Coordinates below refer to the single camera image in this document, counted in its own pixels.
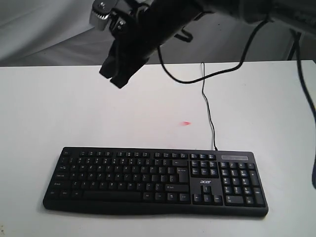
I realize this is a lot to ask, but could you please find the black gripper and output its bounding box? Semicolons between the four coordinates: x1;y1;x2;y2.
99;0;198;88

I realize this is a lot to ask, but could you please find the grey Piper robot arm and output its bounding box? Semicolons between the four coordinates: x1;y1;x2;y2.
91;0;316;88

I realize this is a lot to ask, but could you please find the black acer keyboard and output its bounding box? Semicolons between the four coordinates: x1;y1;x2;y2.
43;147;269;217

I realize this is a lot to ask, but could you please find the red mark on table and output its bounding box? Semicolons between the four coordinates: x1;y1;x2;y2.
180;121;191;126

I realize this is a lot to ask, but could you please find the grey backdrop cloth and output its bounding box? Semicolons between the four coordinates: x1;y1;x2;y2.
0;0;316;67

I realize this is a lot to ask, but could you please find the black tripod stand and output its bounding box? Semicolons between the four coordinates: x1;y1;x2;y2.
287;29;302;61

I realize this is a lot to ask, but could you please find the thin black keyboard cable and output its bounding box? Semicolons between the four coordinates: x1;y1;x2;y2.
200;61;219;151

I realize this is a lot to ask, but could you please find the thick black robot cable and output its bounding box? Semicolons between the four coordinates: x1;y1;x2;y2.
157;19;316;190

